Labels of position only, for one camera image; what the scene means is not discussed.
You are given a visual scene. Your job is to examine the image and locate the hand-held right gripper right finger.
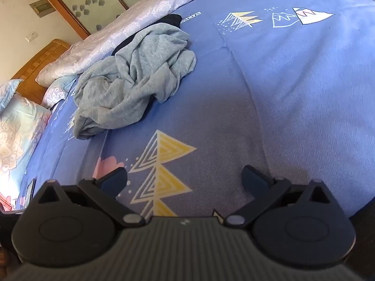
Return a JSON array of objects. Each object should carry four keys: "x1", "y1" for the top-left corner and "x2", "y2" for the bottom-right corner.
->
[{"x1": 225, "y1": 165, "x2": 333, "y2": 228}]

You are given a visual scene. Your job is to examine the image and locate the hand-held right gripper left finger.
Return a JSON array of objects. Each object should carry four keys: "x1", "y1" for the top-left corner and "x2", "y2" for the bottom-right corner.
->
[{"x1": 32, "y1": 168, "x2": 146, "y2": 228}]

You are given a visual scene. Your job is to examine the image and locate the grey pants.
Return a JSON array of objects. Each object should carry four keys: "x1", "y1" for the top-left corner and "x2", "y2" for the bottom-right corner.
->
[{"x1": 73, "y1": 22, "x2": 197, "y2": 140}]

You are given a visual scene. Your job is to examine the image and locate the dark phone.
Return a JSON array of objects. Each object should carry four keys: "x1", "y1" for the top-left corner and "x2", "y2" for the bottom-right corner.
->
[{"x1": 25, "y1": 178, "x2": 37, "y2": 209}]

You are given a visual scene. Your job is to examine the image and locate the blue printed bed sheet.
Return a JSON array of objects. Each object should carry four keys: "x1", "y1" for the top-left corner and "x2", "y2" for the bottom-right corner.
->
[{"x1": 13, "y1": 0, "x2": 375, "y2": 220}]

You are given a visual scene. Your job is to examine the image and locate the large floral pillow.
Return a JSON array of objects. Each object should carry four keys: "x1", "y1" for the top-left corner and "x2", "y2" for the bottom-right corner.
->
[{"x1": 0, "y1": 94, "x2": 53, "y2": 195}]

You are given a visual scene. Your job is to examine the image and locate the small light blue pillow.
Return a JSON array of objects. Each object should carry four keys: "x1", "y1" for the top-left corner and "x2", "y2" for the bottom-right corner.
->
[{"x1": 0, "y1": 79, "x2": 24, "y2": 115}]

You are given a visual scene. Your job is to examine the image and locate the wooden headboard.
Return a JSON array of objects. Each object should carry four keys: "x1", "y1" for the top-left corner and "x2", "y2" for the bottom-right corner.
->
[{"x1": 11, "y1": 39, "x2": 71, "y2": 106}]

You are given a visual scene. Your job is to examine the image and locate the white pillow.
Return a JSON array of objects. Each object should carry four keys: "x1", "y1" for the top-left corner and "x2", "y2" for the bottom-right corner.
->
[{"x1": 35, "y1": 0, "x2": 244, "y2": 85}]

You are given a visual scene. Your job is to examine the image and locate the black cloth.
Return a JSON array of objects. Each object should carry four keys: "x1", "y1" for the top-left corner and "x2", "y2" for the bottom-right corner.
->
[{"x1": 111, "y1": 14, "x2": 183, "y2": 56}]

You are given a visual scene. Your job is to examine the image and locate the wooden framed glass door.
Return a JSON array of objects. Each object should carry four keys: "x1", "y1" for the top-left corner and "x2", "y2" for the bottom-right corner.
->
[{"x1": 29, "y1": 0, "x2": 176, "y2": 40}]

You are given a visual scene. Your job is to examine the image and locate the grey wall panel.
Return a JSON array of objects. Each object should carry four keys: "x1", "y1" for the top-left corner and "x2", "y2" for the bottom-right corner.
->
[{"x1": 29, "y1": 0, "x2": 56, "y2": 17}]

